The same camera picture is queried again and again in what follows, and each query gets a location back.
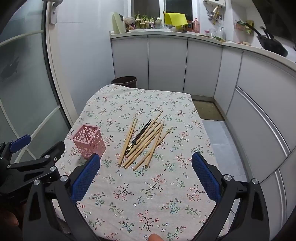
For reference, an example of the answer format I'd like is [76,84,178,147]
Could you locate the frosted glass door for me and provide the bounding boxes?
[0,0,77,167]

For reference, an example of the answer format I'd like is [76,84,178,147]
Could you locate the person's left hand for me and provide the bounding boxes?
[0,209,19,228]

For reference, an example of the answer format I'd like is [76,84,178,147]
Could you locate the yellow cloth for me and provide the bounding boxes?
[164,13,189,27]

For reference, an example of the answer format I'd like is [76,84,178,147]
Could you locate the white cutting board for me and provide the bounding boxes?
[112,13,126,33]

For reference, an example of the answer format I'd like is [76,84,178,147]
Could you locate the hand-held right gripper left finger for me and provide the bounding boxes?
[22,153,102,241]

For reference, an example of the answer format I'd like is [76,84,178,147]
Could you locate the pile of wooden chopsticks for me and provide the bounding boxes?
[117,111,173,171]

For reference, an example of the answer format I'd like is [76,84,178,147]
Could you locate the floral tablecloth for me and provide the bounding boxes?
[54,84,234,241]

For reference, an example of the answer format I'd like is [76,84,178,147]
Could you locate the pink perforated plastic basket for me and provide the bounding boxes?
[70,124,106,159]

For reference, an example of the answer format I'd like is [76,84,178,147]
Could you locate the white door bracket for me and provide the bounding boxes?
[49,0,63,25]

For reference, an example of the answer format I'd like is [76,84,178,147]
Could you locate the white water heater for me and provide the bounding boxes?
[203,0,226,7]

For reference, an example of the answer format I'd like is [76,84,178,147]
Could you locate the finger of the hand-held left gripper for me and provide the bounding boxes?
[6,141,66,186]
[0,134,31,163]

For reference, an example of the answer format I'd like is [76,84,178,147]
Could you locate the window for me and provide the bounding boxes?
[136,0,193,24]

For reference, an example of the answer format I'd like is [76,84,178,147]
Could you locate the brown trash bin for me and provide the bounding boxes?
[111,76,138,88]

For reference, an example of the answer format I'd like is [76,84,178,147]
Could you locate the clear glass jar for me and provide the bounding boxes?
[209,27,225,39]

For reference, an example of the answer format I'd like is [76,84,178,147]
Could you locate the sprouting garlic plants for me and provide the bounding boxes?
[134,13,155,29]

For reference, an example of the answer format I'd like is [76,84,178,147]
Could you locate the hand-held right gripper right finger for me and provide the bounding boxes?
[191,152,270,241]

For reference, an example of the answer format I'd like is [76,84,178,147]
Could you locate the green snack bag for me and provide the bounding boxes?
[235,20,255,36]

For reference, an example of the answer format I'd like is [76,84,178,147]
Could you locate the black wok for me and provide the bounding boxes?
[245,22,289,57]

